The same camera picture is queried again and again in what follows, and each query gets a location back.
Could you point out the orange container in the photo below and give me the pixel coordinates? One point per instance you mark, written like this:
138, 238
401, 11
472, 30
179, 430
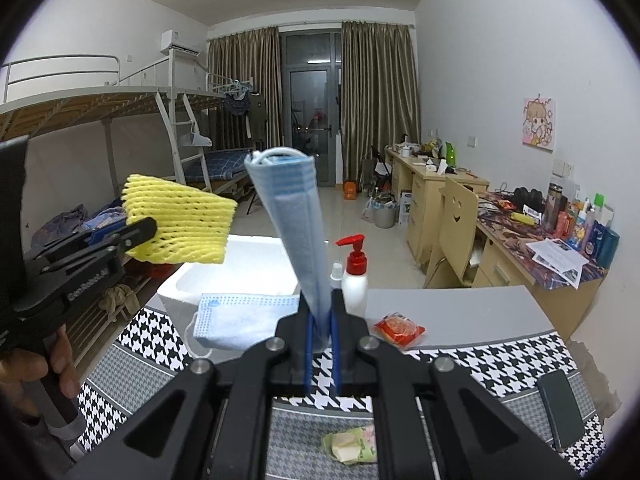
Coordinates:
350, 191

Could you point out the white wall socket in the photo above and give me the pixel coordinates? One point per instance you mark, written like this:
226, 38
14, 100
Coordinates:
562, 168

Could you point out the cartoon wall poster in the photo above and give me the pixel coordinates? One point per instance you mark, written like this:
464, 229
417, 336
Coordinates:
539, 124

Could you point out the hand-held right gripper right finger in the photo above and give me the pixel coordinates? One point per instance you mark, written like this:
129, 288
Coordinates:
337, 360

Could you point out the green and pink packet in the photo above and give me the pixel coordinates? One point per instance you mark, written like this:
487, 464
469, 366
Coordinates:
352, 445

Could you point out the black folded rack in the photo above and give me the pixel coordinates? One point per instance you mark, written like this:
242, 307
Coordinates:
375, 172

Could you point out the white plastic hanger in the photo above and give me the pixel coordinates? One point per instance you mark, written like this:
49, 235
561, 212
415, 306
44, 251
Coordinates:
197, 139

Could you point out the black smartphone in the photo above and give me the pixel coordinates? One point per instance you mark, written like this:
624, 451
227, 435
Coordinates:
560, 410

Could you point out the dark hanging clothes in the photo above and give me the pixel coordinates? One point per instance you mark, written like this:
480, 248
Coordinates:
250, 110

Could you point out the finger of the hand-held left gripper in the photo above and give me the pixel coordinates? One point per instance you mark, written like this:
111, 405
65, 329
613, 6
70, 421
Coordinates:
137, 232
102, 234

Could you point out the white foam box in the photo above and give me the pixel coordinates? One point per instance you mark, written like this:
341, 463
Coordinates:
235, 270

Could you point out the beige cloth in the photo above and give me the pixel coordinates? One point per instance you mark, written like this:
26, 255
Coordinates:
117, 300

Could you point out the white bed ladder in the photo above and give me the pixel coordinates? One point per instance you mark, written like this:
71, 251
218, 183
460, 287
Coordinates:
192, 160

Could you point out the white metal bunk bed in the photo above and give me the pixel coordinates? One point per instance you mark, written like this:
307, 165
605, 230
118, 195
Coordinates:
75, 105

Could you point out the small white spray bottle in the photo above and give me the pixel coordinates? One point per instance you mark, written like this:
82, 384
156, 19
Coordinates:
336, 275

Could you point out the person's left hand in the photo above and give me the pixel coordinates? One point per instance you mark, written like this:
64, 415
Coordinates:
62, 360

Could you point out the red snack packet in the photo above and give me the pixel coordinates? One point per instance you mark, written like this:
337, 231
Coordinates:
400, 330

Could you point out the white air conditioner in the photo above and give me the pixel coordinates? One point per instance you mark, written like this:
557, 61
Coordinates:
177, 42

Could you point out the cluttered wooden desk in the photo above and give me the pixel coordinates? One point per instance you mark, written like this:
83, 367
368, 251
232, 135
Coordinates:
505, 270

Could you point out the houndstooth tablecloth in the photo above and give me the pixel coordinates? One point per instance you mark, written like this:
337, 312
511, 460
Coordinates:
150, 335

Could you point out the brown curtain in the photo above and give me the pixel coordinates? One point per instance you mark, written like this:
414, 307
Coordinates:
380, 105
245, 90

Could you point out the row of toiletry bottles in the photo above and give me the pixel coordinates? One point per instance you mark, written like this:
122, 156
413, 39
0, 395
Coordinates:
585, 230

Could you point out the white box with blue print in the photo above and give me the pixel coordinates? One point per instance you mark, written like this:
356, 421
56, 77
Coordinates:
405, 207

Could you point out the wooden desk with drawers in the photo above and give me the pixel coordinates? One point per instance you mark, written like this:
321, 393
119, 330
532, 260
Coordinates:
422, 195

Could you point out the printed paper sheets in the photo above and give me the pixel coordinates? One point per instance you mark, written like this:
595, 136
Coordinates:
557, 257

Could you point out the grey bucket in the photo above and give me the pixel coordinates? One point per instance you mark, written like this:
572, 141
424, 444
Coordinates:
385, 216

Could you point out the glass balcony door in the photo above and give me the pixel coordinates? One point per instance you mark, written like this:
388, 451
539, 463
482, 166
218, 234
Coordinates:
310, 100

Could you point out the person's left forearm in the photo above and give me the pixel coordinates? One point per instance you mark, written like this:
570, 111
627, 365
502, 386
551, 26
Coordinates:
27, 440

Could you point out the blue checked mattress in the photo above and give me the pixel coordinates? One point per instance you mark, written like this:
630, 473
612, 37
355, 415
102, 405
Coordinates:
225, 162

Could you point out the white bottle with red pump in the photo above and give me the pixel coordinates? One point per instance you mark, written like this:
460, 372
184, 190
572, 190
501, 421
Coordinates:
355, 290

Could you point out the yellow foam fruit net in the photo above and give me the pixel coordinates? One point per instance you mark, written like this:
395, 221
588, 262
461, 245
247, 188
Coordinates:
185, 220

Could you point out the black headphones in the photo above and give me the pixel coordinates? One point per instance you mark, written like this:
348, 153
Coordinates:
527, 197

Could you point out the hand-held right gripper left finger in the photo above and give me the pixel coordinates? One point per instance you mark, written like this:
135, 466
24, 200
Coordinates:
308, 360

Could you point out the blue face mask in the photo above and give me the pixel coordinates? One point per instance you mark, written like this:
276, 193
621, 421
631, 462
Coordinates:
235, 320
285, 210

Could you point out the wooden chair with smiley face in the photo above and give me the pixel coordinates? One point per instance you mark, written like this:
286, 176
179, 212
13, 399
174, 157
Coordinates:
457, 215

